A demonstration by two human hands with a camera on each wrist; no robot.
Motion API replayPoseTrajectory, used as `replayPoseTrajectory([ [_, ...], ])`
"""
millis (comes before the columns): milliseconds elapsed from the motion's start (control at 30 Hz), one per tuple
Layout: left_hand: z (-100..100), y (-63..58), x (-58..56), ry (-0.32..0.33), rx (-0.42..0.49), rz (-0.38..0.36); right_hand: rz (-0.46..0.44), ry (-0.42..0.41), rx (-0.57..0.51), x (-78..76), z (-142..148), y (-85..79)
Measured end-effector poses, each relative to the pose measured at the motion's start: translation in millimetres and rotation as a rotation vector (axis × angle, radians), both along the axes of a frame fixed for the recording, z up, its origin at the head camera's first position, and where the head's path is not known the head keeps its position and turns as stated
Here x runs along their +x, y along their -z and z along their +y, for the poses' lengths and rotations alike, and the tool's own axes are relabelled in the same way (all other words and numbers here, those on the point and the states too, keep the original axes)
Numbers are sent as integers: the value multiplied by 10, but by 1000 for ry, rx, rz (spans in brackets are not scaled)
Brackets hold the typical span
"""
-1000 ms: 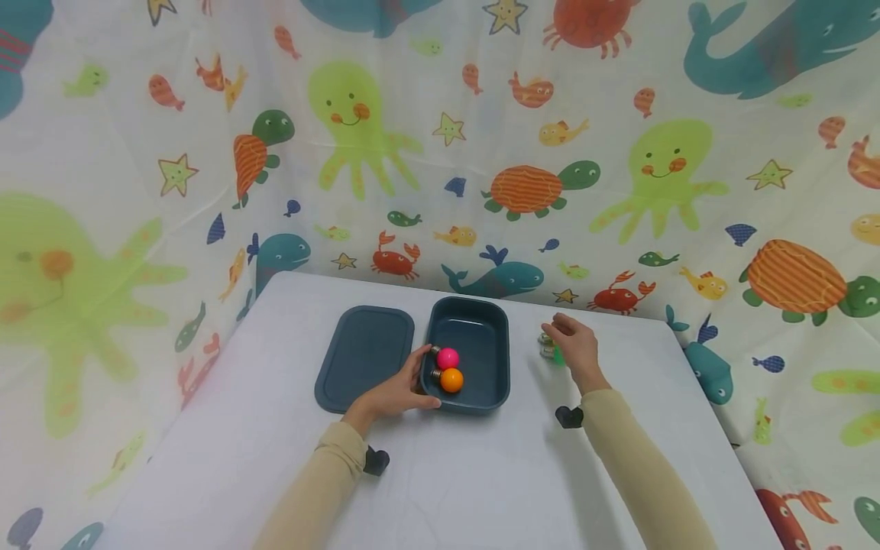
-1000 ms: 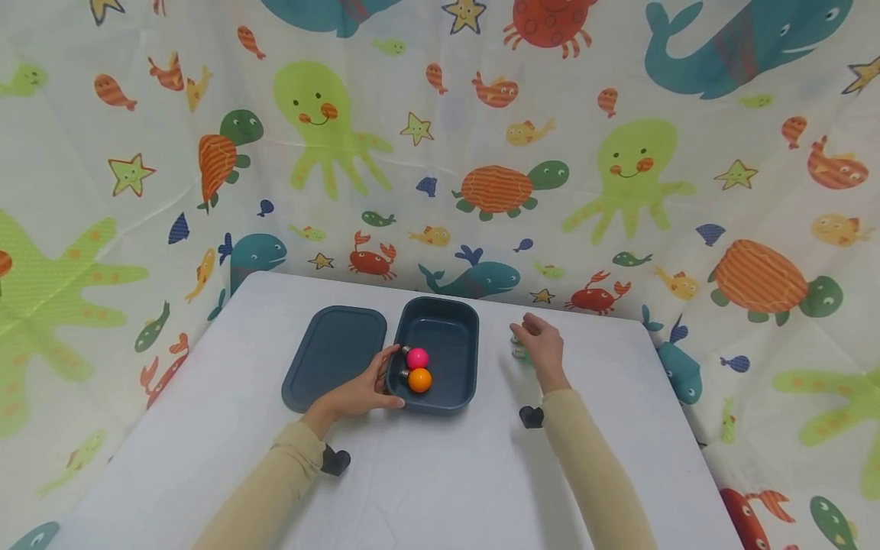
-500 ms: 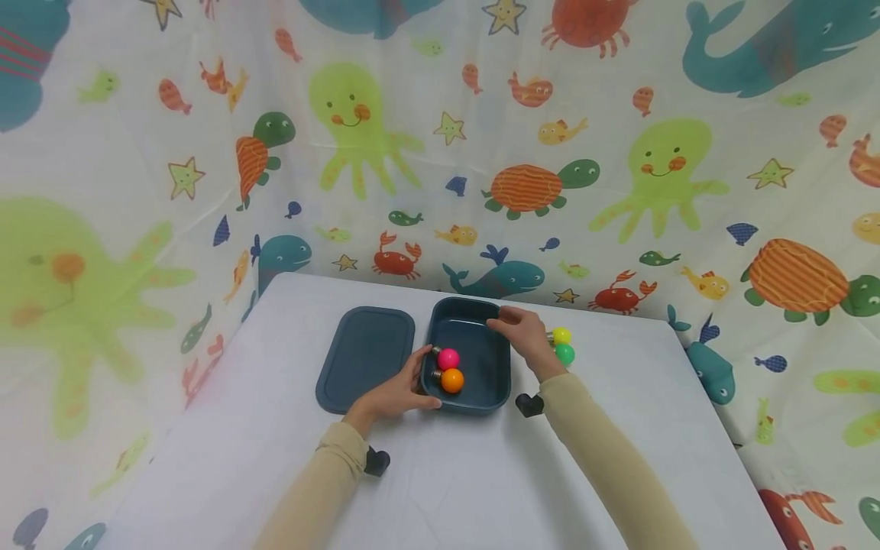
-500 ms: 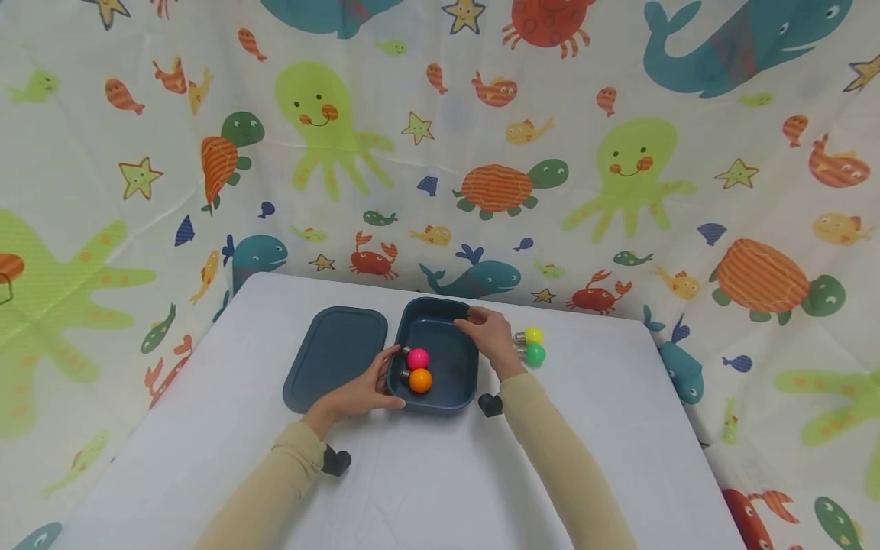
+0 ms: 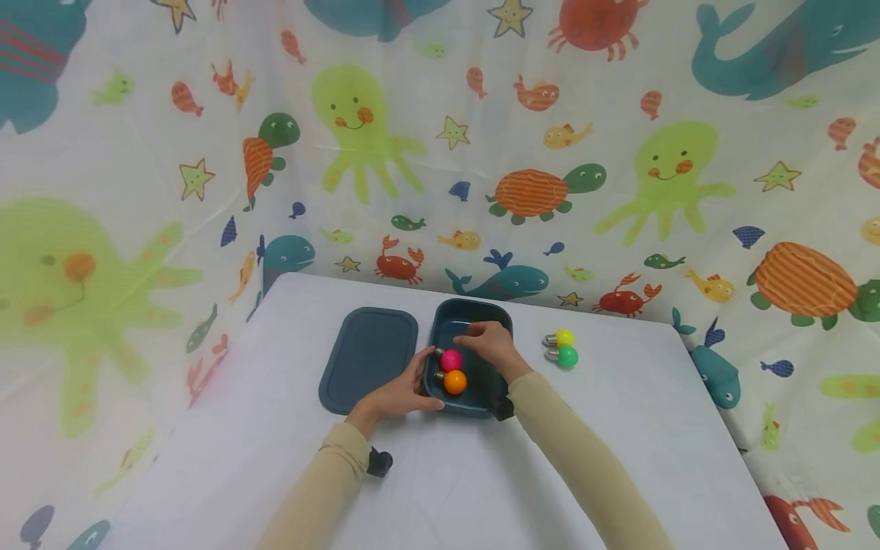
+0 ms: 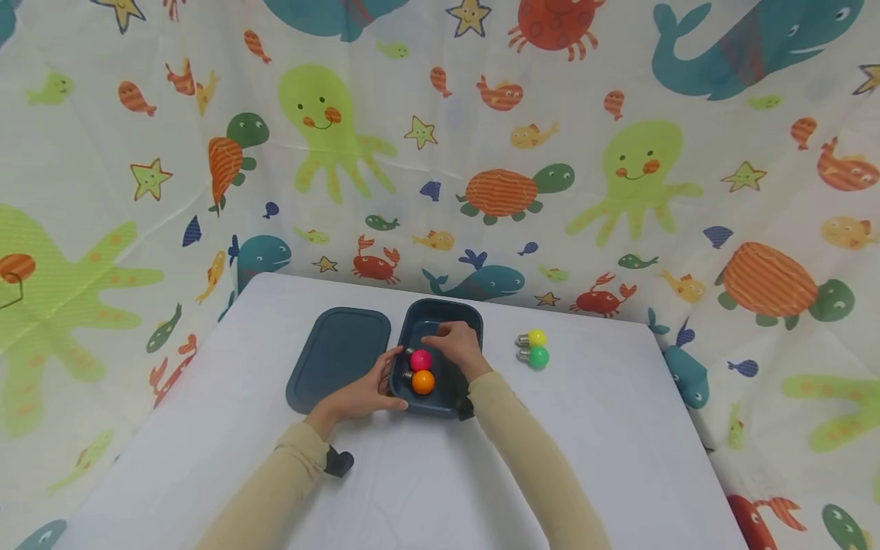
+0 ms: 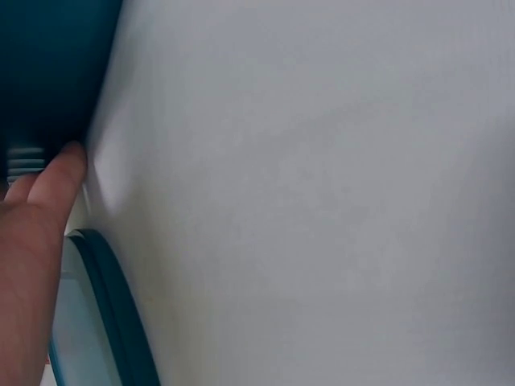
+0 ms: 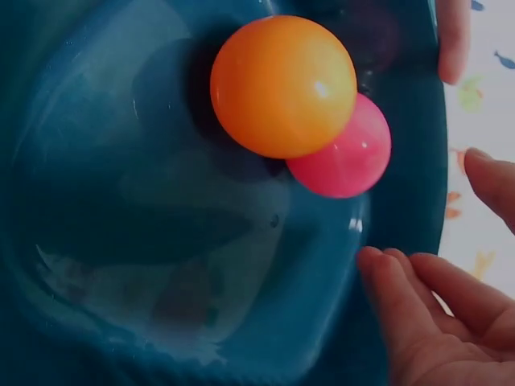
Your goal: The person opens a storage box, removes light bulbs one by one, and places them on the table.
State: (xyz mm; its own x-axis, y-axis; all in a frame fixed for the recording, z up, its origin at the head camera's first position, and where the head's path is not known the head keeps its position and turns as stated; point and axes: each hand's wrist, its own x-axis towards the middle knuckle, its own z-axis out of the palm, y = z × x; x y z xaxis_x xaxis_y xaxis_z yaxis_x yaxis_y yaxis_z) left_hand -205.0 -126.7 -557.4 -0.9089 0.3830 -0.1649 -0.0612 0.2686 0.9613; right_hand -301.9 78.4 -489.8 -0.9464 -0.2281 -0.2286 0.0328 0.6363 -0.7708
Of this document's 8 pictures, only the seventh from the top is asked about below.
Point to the dark teal container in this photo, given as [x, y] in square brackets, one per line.
[52, 68]

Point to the person's left hand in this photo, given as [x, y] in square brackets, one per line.
[28, 257]

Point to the teal rimmed lid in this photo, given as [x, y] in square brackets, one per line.
[96, 313]

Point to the person's left fingers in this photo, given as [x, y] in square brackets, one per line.
[56, 173]

